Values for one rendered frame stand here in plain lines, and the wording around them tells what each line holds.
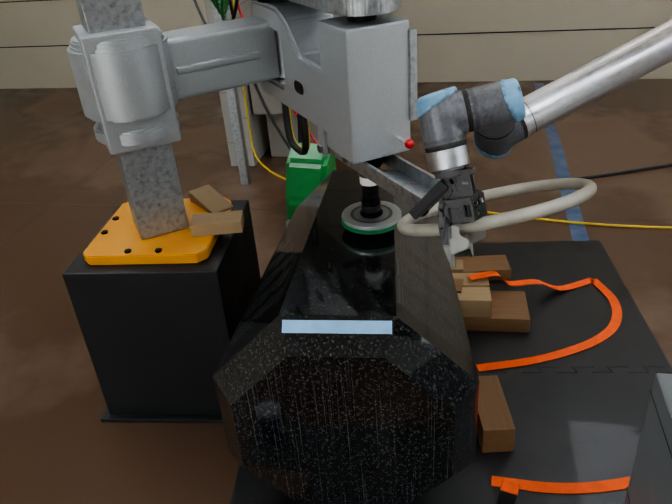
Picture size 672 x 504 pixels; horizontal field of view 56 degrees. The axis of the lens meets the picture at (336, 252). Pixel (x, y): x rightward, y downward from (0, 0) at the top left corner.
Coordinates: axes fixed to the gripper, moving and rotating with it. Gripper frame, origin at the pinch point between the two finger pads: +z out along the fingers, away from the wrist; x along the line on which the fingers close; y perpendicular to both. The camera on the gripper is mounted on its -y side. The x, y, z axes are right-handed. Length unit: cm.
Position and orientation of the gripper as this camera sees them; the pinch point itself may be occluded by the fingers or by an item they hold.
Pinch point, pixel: (459, 258)
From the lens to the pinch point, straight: 145.4
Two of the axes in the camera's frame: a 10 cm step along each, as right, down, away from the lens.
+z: 2.3, 9.6, 1.7
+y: 7.8, -0.7, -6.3
